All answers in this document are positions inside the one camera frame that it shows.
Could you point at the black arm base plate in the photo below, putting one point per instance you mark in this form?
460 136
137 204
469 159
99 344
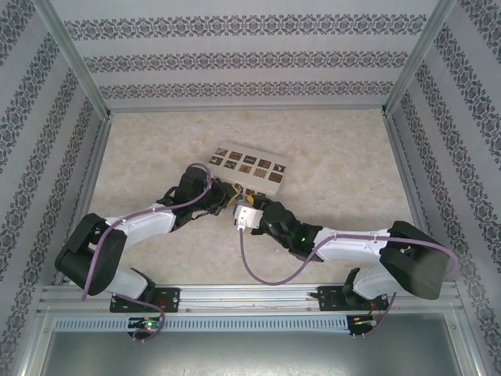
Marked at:
170 299
326 299

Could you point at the aluminium frame floor rail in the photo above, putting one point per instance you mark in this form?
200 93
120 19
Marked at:
84 196
403 176

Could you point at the grey sheet metal panel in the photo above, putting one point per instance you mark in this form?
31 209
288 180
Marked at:
250 352

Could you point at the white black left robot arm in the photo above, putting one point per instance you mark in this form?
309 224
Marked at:
148 221

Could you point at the aluminium mounting rail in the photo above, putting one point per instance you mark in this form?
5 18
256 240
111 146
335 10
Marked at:
250 293

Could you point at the aluminium frame post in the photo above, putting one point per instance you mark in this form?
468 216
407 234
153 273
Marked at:
420 58
74 58

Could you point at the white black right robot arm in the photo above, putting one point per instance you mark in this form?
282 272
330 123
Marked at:
352 243

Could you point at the small green-lit circuit board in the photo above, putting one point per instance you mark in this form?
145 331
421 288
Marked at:
148 324
360 319

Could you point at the beige board with brown tiles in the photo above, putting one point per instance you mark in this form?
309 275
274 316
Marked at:
250 150

